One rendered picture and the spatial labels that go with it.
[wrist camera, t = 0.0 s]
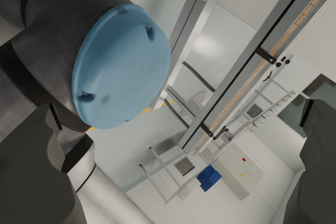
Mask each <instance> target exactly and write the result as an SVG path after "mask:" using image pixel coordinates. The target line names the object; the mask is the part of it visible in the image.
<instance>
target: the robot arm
mask: <svg viewBox="0 0 336 224"><path fill-rule="evenodd" d="M0 15H1V16H2V17H3V18H4V19H5V20H6V21H7V22H8V23H9V24H10V25H12V26H13V27H14V28H16V29H18V30H19V31H21V32H19V33H18V34H17V35H15V36H14V37H12V38H11V39H10V40H9V41H7V42H6V43H4V44H3V45H1V46H0V224H155V223H154V222H153V221H152V220H151V219H150V218H149V217H148V216H147V215H146V214H145V213H144V212H143V210H142V209H141V208H140V207H139V206H138V205H137V204H136V203H135V202H134V201H133V200H132V199H131V198H130V197H129V196H128V195H127V194H126V193H125V192H124V191H123V190H122V189H121V188H120V187H119V186H118V185H117V184H116V183H115V182H114V181H113V180H112V179H111V178H110V177H109V176H108V175H107V174H106V173H105V172H104V171H103V170H102V169H101V168H100V167H99V166H98V165H97V164H96V163H95V159H94V155H95V142H94V141H93V140H92V139H91V138H90V137H89V136H88V135H87V134H86V133H85V132H86V131H87V130H88V129H90V128H91V127H94V128H97V129H101V130H108V129H113V128H116V127H119V126H121V125H122V124H123V122H124V121H125V122H129V121H131V120H132V119H134V118H135V117H136V116H138V115H139V114H140V113H141V112H142V111H143V110H144V109H145V108H146V107H147V106H148V105H149V104H150V103H151V102H152V101H153V99H154V98H155V97H156V95H157V94H158V92H159V91H160V89H161V88H162V86H163V84H164V82H165V79H166V76H167V74H168V72H169V68H170V63H171V48H170V43H169V40H168V38H167V36H166V34H165V33H164V31H163V30H162V29H161V28H160V27H159V26H158V25H157V24H156V23H155V22H154V21H153V20H152V19H151V17H150V15H149V14H148V13H147V12H146V11H145V10H144V9H143V8H142V7H140V6H139V5H136V4H134V3H133V2H132V1H130V0H0ZM299 127H302V129H303V131H304V133H305V135H306V141H305V143H304V145H303V147H302V149H301V151H300V154H299V156H300V159H301V160H302V162H303V164H304V167H305V170H306V171H304V172H303V173H302V174H301V176H300V178H299V180H298V182H297V184H296V186H295V188H294V190H293V192H292V194H291V196H290V198H289V200H288V202H287V204H286V209H285V214H284V218H283V223H282V224H336V110H335V109H334V108H333V107H331V106H330V105H329V104H327V103H326V102H325V101H323V100H321V99H311V98H307V99H306V102H305V104H304V107H303V111H302V116H301V120H300V124H299Z"/></svg>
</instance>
